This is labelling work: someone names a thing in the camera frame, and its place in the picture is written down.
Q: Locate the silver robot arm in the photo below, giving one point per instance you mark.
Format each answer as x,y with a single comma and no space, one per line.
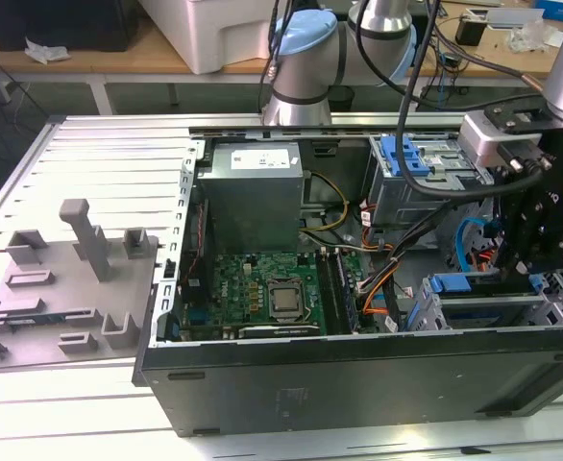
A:
305,57

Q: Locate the metal disk bay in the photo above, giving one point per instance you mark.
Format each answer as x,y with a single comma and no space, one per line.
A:
493,301

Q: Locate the blue drive cage latch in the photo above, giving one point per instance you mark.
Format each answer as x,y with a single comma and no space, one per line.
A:
388,153

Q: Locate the clear plastic bag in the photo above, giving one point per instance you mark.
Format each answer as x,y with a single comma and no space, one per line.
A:
533,37

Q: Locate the flat white box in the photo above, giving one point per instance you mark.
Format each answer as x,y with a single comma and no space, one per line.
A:
514,16

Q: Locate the small black box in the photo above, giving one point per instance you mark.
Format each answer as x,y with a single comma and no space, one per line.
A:
470,30

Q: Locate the blue cardboard box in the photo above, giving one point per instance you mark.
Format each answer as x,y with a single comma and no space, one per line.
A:
557,8

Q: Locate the black RAM stick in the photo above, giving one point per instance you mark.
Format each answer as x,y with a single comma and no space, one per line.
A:
330,293

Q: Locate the black PC case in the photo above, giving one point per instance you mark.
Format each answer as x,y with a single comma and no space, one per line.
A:
358,394

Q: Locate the silver CPU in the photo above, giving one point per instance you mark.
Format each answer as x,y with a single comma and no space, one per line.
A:
287,298

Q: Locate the CPU socket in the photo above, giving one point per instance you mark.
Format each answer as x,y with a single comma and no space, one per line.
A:
286,317

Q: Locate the black graphics card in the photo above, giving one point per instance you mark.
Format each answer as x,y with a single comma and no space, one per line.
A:
281,331

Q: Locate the grey power supply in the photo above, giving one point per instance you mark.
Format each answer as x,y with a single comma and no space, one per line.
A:
248,211

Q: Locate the green motherboard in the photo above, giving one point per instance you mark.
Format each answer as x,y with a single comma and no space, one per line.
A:
236,283

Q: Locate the white plastic box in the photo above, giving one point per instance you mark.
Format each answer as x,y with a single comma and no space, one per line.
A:
204,33

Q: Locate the wooden desk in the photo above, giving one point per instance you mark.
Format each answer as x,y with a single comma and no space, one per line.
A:
132,57

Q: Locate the grey parts rack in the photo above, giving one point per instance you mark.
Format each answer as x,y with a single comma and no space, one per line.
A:
70,298

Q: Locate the large black box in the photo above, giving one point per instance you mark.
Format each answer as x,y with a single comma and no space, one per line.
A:
60,24

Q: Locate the crumpled white paper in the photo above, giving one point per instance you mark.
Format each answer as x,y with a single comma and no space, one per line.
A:
46,52

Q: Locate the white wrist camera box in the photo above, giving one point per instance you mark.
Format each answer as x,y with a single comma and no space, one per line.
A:
478,139

